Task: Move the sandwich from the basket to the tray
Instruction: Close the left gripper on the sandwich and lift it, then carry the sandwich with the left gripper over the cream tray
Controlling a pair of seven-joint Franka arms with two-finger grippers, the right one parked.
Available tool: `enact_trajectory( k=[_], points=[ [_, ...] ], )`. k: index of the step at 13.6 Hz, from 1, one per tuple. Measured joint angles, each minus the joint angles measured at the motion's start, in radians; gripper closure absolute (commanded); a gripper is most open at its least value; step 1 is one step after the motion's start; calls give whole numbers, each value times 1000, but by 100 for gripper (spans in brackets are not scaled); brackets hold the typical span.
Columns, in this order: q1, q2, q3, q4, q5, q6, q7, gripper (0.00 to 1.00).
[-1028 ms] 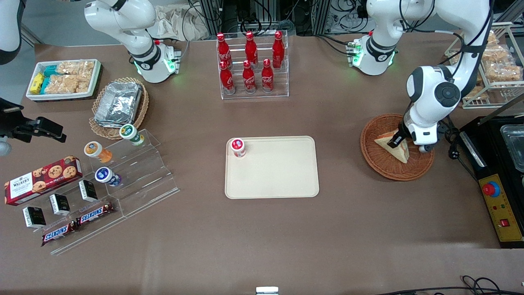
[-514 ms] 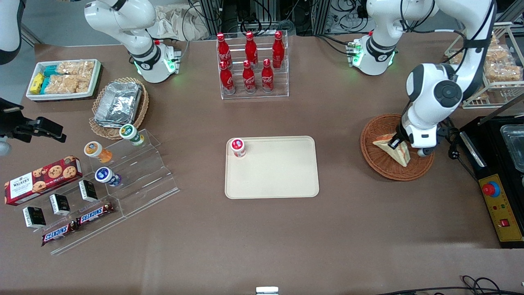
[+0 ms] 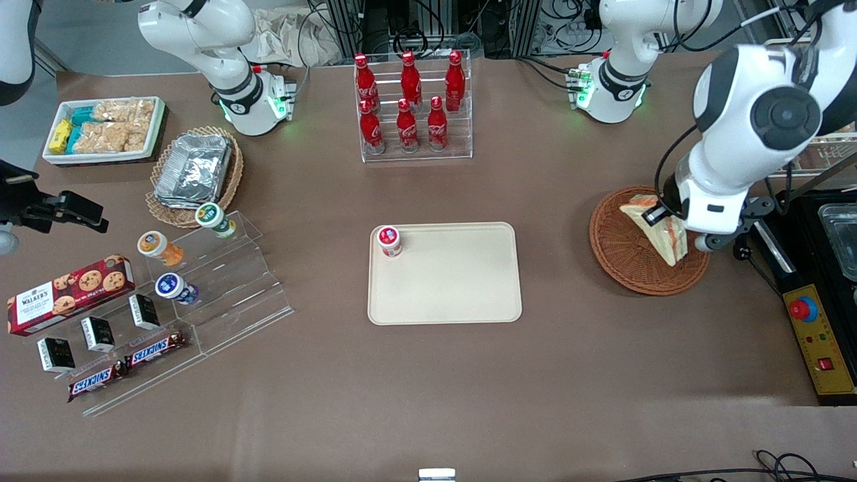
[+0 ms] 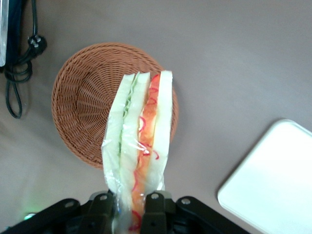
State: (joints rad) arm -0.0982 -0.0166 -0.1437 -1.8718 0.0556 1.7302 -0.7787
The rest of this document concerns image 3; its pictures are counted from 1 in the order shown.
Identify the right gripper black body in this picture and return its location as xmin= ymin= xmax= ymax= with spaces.
xmin=0 ymin=161 xmax=52 ymax=232

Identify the triangle sandwich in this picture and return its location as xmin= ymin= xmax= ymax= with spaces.
xmin=619 ymin=194 xmax=689 ymax=266

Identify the brown wicker basket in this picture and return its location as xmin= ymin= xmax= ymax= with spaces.
xmin=589 ymin=186 xmax=712 ymax=297

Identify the white snack tray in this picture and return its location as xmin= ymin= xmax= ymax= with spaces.
xmin=42 ymin=96 xmax=167 ymax=167

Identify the silver foil tray stack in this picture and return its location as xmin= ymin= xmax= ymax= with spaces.
xmin=154 ymin=133 xmax=234 ymax=207

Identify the light wicker basket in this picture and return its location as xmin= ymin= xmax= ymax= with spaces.
xmin=145 ymin=126 xmax=244 ymax=230

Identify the beige plastic serving tray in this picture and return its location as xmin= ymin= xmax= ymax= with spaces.
xmin=367 ymin=222 xmax=523 ymax=326

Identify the yellow snack packet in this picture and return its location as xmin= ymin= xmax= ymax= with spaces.
xmin=50 ymin=119 xmax=74 ymax=154

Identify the clear rice cracker pack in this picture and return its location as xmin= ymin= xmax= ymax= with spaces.
xmin=75 ymin=121 xmax=153 ymax=154
xmin=90 ymin=100 xmax=155 ymax=124

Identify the red Walkers cookie box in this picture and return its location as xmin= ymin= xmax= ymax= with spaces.
xmin=7 ymin=254 xmax=136 ymax=337

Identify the orange gum bottle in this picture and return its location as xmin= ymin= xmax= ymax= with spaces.
xmin=137 ymin=230 xmax=184 ymax=267

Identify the black countertop appliance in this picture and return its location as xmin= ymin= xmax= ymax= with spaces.
xmin=790 ymin=189 xmax=857 ymax=286

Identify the small black chocolate box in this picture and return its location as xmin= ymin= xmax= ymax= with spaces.
xmin=80 ymin=316 xmax=116 ymax=353
xmin=129 ymin=293 xmax=161 ymax=331
xmin=37 ymin=337 xmax=76 ymax=374

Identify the clear plastic container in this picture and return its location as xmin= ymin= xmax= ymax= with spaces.
xmin=818 ymin=203 xmax=857 ymax=282

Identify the green gum bottle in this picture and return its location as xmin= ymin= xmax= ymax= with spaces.
xmin=195 ymin=202 xmax=237 ymax=240

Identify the Snickers chocolate bar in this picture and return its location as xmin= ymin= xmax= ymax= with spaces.
xmin=124 ymin=330 xmax=188 ymax=369
xmin=67 ymin=361 xmax=131 ymax=402

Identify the clear acrylic stepped shelf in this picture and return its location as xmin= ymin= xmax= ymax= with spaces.
xmin=37 ymin=211 xmax=295 ymax=417

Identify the yellow emergency stop box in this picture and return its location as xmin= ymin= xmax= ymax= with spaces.
xmin=782 ymin=284 xmax=857 ymax=406

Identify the clear acrylic bottle rack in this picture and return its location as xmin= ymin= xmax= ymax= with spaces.
xmin=353 ymin=50 xmax=473 ymax=163

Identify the red cola bottle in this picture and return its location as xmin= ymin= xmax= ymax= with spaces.
xmin=427 ymin=96 xmax=450 ymax=152
xmin=354 ymin=54 xmax=380 ymax=112
xmin=445 ymin=51 xmax=467 ymax=112
xmin=360 ymin=99 xmax=386 ymax=155
xmin=400 ymin=52 xmax=423 ymax=108
xmin=396 ymin=99 xmax=420 ymax=154

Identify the red gum bottle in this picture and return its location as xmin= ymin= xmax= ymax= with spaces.
xmin=376 ymin=226 xmax=404 ymax=258

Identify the crumpled beige paper bag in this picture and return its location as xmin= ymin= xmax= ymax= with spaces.
xmin=242 ymin=7 xmax=342 ymax=68

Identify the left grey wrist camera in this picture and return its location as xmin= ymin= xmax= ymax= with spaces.
xmin=693 ymin=231 xmax=737 ymax=254

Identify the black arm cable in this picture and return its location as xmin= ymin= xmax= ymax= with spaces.
xmin=654 ymin=124 xmax=700 ymax=215

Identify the black clamp mount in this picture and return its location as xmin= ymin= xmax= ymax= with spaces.
xmin=733 ymin=196 xmax=781 ymax=262

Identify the metal wire rack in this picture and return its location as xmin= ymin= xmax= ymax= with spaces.
xmin=767 ymin=131 xmax=857 ymax=179

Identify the black base cable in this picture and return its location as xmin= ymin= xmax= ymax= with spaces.
xmin=517 ymin=56 xmax=578 ymax=92

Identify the black floor cable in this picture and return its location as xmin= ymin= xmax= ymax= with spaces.
xmin=616 ymin=451 xmax=857 ymax=482

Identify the aluminium frame with cables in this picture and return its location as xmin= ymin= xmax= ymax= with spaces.
xmin=325 ymin=0 xmax=543 ymax=60

